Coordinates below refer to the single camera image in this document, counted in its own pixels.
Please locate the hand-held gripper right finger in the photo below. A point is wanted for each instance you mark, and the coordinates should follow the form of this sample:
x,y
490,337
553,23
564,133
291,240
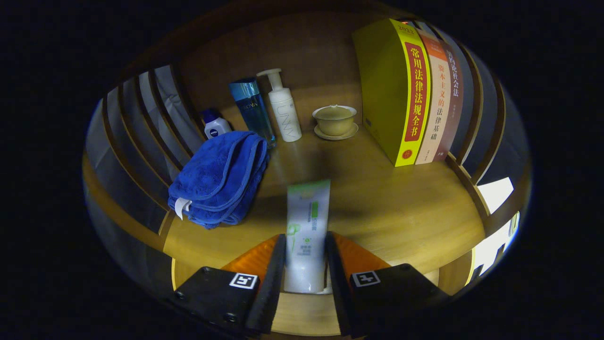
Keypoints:
x,y
337,293

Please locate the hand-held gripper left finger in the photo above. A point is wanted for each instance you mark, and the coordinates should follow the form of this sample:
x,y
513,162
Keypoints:
x,y
273,293

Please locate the white and green tube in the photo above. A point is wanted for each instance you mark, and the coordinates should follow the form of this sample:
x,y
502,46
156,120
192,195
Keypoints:
x,y
306,222

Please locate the wooden cabinet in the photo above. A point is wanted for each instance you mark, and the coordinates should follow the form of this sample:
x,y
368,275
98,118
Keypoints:
x,y
302,52

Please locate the blue folded towel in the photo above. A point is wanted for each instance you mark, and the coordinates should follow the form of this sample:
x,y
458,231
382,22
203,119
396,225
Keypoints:
x,y
217,179

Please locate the beige saucer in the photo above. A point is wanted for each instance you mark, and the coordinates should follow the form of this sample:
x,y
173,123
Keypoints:
x,y
351,132

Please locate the beige lidded tea cup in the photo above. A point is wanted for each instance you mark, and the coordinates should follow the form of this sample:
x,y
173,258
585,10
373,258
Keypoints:
x,y
334,123

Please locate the small white blue-capped bottle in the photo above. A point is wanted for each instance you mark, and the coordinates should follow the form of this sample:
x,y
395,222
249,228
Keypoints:
x,y
217,127

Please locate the white pump bottle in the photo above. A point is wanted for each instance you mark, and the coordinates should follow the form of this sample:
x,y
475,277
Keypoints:
x,y
285,115

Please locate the tall blue bottle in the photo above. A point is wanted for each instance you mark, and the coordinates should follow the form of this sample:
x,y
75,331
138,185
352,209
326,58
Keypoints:
x,y
252,111

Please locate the orange and white book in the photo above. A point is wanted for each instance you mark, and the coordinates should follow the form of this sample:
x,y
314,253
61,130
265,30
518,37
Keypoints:
x,y
436,108

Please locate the thick yellow book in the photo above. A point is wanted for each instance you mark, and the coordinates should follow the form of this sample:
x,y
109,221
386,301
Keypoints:
x,y
382,85

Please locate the brown book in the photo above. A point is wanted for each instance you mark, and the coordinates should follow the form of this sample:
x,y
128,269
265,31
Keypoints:
x,y
454,104

